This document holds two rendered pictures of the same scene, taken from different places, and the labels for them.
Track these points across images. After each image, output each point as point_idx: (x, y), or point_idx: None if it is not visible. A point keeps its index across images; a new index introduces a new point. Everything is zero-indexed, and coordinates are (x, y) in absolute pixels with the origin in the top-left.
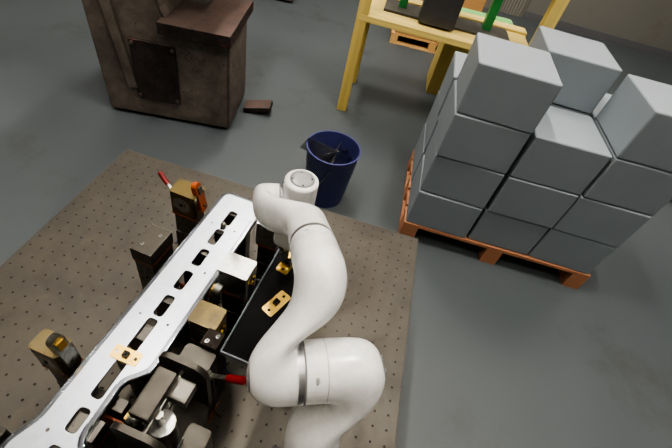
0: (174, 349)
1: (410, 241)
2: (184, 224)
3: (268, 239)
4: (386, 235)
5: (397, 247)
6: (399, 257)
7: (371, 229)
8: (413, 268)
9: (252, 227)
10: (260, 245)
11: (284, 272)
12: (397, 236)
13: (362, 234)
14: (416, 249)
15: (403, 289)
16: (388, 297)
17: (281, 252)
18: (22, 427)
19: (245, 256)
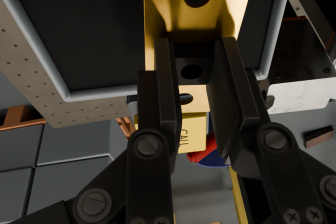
0: None
1: (59, 121)
2: None
3: (283, 45)
4: (94, 114)
5: (68, 107)
6: (54, 98)
7: (118, 112)
8: (24, 94)
9: (334, 51)
10: (292, 18)
11: None
12: (79, 119)
13: (124, 101)
14: (44, 116)
15: (9, 61)
16: (17, 38)
17: (275, 131)
18: None
19: None
